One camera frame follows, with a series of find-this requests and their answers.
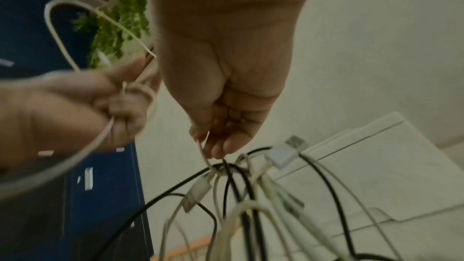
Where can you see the person's right hand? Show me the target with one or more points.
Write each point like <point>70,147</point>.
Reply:
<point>224,53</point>

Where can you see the person's left hand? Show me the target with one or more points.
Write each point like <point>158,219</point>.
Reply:
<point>61,111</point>

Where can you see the green leafy plant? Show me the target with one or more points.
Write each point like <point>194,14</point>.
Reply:
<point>123,16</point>

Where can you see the blue cabinet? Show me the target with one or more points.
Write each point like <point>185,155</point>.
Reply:
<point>108,211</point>

